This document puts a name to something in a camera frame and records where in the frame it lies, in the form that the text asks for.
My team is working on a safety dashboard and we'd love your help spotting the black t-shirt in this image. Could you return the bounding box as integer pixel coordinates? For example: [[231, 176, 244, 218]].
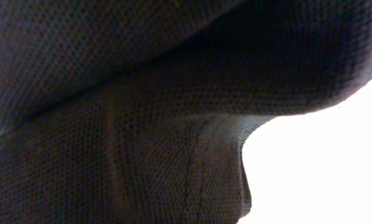
[[0, 0, 372, 223]]

